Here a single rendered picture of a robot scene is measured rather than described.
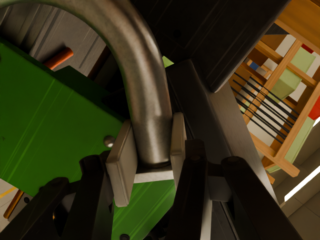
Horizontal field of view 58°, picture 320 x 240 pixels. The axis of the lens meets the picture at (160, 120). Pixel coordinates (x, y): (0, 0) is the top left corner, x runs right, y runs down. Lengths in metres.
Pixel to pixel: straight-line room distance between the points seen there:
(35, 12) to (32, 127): 0.09
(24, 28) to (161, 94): 0.13
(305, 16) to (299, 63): 2.75
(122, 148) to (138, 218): 0.13
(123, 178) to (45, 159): 0.13
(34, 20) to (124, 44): 0.10
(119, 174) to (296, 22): 0.89
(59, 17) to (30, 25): 0.38
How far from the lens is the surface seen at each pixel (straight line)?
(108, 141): 0.25
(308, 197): 8.21
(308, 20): 1.00
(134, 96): 0.19
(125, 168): 0.17
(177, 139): 0.17
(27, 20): 0.27
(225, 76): 0.29
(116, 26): 0.18
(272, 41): 3.79
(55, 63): 0.69
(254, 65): 8.68
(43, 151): 0.28
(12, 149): 0.29
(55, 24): 0.65
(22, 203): 0.49
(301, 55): 3.83
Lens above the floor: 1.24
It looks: 6 degrees down
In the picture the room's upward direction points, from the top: 129 degrees clockwise
